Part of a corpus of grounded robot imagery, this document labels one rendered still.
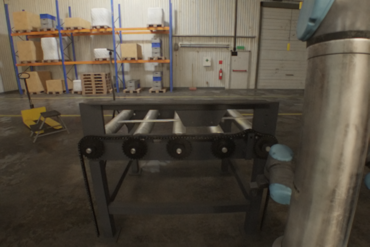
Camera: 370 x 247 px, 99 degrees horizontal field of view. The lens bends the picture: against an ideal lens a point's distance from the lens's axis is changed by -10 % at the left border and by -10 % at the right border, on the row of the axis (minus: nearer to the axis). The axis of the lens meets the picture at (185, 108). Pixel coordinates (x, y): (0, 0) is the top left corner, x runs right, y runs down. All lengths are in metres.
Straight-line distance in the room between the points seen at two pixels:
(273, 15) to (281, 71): 3.14
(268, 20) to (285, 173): 10.93
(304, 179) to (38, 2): 13.29
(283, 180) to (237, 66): 10.01
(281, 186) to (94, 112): 1.11
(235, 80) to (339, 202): 10.31
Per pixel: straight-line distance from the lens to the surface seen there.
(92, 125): 1.31
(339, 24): 0.38
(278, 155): 0.77
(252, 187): 0.97
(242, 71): 10.68
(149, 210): 1.56
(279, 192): 0.71
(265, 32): 11.28
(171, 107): 1.16
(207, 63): 10.08
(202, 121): 1.18
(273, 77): 11.49
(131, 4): 10.92
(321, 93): 0.37
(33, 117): 5.75
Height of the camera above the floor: 1.40
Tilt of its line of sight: 14 degrees down
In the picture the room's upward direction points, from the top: straight up
